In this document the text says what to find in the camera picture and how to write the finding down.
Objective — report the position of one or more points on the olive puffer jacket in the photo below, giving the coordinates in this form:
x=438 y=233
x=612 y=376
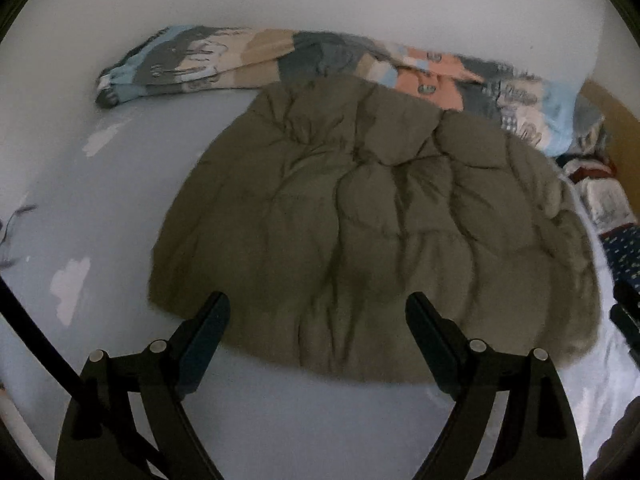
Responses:
x=360 y=220

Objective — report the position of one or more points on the navy star print pillow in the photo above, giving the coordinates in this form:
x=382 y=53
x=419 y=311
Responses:
x=625 y=255

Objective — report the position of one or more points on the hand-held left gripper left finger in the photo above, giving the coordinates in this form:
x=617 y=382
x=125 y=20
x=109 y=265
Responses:
x=206 y=345

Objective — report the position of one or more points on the patchwork print blanket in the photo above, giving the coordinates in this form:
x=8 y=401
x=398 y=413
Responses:
x=320 y=57

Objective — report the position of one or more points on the red white patterned cloth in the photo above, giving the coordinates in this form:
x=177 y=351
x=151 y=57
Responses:
x=600 y=195

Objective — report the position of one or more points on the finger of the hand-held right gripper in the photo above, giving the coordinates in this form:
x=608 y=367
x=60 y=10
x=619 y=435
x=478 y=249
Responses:
x=627 y=315

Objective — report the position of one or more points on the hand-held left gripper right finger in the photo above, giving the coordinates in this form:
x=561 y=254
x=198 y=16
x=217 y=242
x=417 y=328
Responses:
x=431 y=345

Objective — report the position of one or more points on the wooden headboard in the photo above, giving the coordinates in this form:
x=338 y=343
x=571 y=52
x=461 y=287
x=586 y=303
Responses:
x=617 y=120

